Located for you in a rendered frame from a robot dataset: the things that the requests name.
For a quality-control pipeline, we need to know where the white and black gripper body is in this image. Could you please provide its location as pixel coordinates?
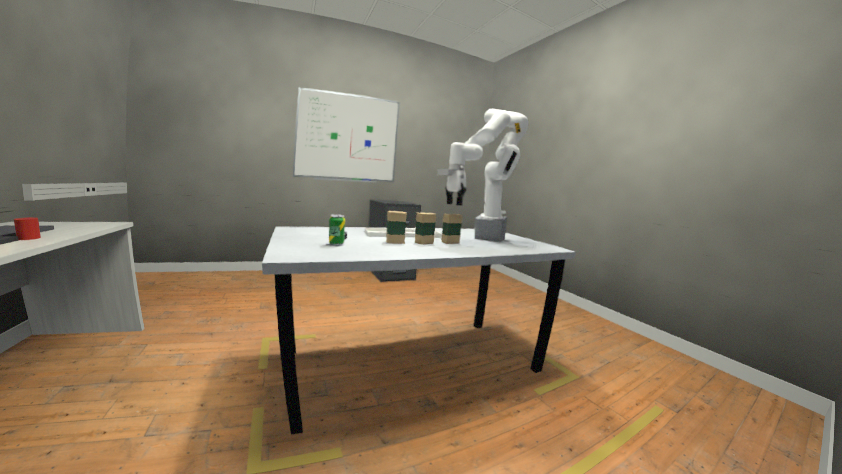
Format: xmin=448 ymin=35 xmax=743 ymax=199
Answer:
xmin=447 ymin=170 xmax=466 ymax=192

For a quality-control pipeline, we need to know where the green and yellow drink can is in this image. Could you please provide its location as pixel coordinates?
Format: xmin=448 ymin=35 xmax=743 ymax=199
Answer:
xmin=329 ymin=215 xmax=345 ymax=246

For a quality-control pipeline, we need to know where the tan box with dark green band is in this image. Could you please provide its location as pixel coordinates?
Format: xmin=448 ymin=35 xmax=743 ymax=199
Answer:
xmin=441 ymin=214 xmax=462 ymax=244
xmin=415 ymin=213 xmax=436 ymax=244
xmin=386 ymin=211 xmax=407 ymax=244

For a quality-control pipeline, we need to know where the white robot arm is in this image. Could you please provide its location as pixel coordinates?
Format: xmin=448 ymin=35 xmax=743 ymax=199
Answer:
xmin=437 ymin=109 xmax=528 ymax=220

